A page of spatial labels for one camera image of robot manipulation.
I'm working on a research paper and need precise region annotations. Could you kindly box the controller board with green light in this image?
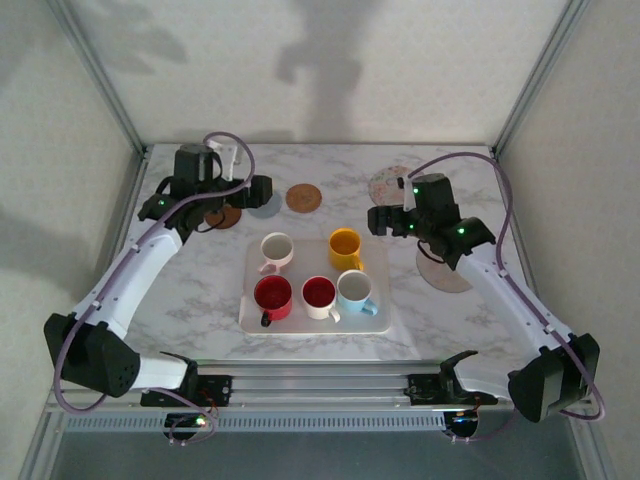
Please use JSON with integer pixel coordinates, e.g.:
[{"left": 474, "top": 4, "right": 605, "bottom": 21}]
[{"left": 164, "top": 412, "right": 211, "bottom": 432}]

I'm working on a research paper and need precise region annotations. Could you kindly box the brown wooden round coaster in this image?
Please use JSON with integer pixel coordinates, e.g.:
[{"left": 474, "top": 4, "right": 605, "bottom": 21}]
[{"left": 204, "top": 203, "right": 244, "bottom": 232}]

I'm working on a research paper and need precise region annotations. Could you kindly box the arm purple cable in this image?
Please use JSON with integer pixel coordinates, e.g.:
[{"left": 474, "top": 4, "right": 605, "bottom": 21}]
[
  {"left": 407, "top": 151, "right": 607, "bottom": 446},
  {"left": 52, "top": 131, "right": 257, "bottom": 448}
]

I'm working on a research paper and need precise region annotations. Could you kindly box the controller board with orange light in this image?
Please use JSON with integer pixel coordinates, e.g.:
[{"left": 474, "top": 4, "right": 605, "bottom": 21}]
[{"left": 444, "top": 410, "right": 482, "bottom": 436}]

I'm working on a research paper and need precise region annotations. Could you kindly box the pale pink mug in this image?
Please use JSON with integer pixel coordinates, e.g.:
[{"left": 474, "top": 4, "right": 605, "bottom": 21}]
[{"left": 257, "top": 231, "right": 295, "bottom": 275}]

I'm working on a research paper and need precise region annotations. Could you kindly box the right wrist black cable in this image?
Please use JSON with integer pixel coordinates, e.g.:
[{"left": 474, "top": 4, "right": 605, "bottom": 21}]
[{"left": 416, "top": 238, "right": 447, "bottom": 264}]

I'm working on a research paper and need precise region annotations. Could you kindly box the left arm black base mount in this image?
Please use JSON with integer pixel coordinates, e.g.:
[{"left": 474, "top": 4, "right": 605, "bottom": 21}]
[{"left": 139, "top": 374, "right": 235, "bottom": 409}]

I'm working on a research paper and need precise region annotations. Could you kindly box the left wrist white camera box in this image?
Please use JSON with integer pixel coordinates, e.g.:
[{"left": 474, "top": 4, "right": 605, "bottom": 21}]
[{"left": 204, "top": 139, "right": 242, "bottom": 182}]

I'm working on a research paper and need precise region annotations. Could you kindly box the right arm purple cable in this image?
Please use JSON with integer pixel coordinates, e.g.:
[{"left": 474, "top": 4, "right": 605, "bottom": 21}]
[{"left": 407, "top": 151, "right": 607, "bottom": 446}]

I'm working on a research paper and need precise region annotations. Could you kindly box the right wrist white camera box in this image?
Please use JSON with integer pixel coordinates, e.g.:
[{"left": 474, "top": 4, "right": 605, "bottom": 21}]
[{"left": 397, "top": 175, "right": 419, "bottom": 212}]

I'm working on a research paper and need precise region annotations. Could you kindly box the white rectangular tray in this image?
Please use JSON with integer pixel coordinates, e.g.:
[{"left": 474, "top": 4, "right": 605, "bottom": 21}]
[{"left": 238, "top": 238, "right": 393, "bottom": 335}]

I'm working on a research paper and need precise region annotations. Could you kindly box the red mug with black handle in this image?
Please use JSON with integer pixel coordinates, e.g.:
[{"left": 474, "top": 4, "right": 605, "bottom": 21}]
[{"left": 253, "top": 274, "right": 294, "bottom": 329}]

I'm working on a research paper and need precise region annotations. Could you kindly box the light brown cork coaster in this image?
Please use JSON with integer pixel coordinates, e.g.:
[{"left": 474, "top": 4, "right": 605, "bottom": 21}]
[{"left": 285, "top": 183, "right": 323, "bottom": 213}]

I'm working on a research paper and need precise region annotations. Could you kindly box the pale pink round coaster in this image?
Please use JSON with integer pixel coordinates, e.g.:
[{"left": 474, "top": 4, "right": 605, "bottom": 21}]
[{"left": 415, "top": 243, "right": 474, "bottom": 295}]

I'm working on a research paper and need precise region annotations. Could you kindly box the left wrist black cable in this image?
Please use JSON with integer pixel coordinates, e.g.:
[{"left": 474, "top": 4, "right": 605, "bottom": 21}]
[{"left": 193, "top": 209, "right": 227, "bottom": 234}]

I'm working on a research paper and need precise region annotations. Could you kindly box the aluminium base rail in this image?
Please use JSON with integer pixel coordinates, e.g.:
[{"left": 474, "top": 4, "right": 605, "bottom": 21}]
[{"left": 47, "top": 360, "right": 516, "bottom": 414}]

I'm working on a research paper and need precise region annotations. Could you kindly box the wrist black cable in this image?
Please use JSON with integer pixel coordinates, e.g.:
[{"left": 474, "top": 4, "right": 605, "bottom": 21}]
[
  {"left": 193, "top": 209, "right": 227, "bottom": 234},
  {"left": 416, "top": 238, "right": 447, "bottom": 264}
]

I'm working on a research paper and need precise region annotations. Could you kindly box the grey slotted cable duct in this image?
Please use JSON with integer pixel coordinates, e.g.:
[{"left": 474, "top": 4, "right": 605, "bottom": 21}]
[{"left": 62, "top": 412, "right": 449, "bottom": 434}]

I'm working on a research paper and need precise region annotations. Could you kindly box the blue-grey woven rope coaster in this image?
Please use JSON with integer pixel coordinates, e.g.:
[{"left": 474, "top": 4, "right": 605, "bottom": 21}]
[{"left": 247, "top": 191, "right": 284, "bottom": 220}]

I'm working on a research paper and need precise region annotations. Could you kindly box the white mug with red inside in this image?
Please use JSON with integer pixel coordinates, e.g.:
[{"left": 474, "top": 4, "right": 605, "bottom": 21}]
[{"left": 301, "top": 275, "right": 342, "bottom": 324}]

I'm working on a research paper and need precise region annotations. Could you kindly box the grey table side rail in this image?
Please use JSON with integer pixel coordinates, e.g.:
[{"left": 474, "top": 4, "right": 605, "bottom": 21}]
[
  {"left": 492, "top": 148, "right": 601, "bottom": 480},
  {"left": 47, "top": 147, "right": 151, "bottom": 406}
]

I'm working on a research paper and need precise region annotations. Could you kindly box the colourful floral round coaster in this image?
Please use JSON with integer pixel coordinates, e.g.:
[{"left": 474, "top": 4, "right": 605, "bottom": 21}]
[{"left": 368, "top": 166, "right": 410, "bottom": 207}]

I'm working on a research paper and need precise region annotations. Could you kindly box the light blue mug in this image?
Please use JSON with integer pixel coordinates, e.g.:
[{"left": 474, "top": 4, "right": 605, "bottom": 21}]
[{"left": 336, "top": 269, "right": 379, "bottom": 317}]

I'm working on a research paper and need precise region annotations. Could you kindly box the aluminium frame post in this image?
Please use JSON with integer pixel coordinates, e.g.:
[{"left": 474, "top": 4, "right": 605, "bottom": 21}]
[
  {"left": 47, "top": 0, "right": 150, "bottom": 156},
  {"left": 491, "top": 0, "right": 594, "bottom": 157}
]

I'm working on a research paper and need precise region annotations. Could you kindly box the yellow mug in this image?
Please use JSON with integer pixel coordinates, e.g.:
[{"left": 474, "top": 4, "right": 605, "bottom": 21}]
[{"left": 328, "top": 227, "right": 365, "bottom": 272}]

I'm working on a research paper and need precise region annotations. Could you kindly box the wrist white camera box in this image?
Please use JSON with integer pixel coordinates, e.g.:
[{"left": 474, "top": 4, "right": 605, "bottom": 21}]
[
  {"left": 204, "top": 139, "right": 242, "bottom": 182},
  {"left": 397, "top": 175, "right": 419, "bottom": 212}
]

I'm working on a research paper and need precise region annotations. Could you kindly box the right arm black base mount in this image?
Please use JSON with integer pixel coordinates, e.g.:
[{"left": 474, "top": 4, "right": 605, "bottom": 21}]
[{"left": 405, "top": 372, "right": 501, "bottom": 407}]

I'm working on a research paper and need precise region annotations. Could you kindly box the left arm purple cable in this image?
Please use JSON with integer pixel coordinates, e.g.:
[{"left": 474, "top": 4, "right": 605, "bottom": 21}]
[{"left": 52, "top": 131, "right": 257, "bottom": 448}]

